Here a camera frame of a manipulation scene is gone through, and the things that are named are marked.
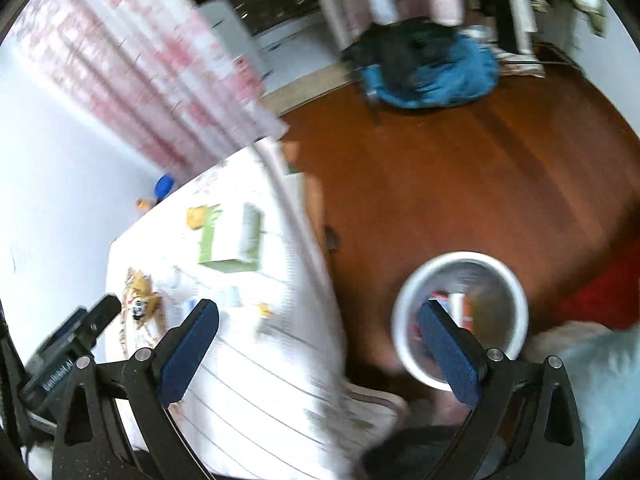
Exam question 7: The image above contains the white round trash bin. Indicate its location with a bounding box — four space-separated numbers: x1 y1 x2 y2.
392 252 529 391

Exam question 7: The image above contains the crushed red soda can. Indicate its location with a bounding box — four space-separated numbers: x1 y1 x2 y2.
414 292 451 339

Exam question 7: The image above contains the white checked tablecloth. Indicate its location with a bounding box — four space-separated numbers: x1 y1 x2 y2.
104 139 407 479

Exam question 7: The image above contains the gold ornate oval mirror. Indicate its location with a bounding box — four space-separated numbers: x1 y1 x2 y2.
120 269 166 344

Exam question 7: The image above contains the white barcode box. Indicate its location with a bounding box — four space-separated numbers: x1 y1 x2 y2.
449 292 474 332

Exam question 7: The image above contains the blue bottle cap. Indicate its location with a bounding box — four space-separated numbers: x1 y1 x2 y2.
153 174 176 204

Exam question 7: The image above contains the light blue bedding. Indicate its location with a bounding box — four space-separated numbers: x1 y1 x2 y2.
521 321 639 479

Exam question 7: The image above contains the blue and black clothes pile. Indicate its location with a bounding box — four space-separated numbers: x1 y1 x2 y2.
343 18 499 110

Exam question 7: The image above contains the yellow lemon peel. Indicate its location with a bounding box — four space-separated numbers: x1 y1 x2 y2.
186 206 209 230

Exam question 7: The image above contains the small white yellow wrapper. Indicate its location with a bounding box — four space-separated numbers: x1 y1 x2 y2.
258 302 274 318

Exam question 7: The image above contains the white cabinet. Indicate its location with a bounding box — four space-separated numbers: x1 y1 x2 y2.
198 0 269 81

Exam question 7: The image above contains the pink floral curtain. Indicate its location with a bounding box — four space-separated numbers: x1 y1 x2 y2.
10 0 288 182

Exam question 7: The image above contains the red blanket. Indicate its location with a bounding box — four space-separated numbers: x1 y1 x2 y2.
551 237 639 330

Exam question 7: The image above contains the green white carton box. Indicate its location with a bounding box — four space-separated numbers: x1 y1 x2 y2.
198 203 264 273

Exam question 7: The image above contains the yellow orange bottle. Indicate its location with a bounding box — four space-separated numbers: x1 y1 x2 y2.
136 198 152 212

